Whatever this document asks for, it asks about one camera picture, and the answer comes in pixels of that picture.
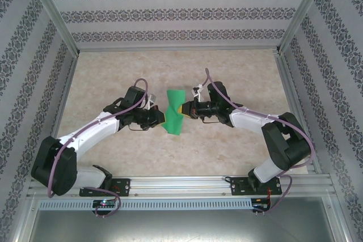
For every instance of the green paper sheet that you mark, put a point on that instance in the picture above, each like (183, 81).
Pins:
(173, 111)

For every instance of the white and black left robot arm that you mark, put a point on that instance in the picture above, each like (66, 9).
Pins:
(93, 128)

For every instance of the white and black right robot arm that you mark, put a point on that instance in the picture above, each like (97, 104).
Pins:
(246, 120)

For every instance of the grey metal shelf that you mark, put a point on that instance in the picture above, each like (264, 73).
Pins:
(181, 228)

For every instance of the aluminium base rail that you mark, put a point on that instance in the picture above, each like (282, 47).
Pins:
(175, 185)

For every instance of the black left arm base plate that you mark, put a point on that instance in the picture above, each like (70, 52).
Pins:
(124, 186)

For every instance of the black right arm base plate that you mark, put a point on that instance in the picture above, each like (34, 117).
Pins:
(236, 186)

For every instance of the aluminium frame post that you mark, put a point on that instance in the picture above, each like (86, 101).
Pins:
(302, 12)
(56, 12)

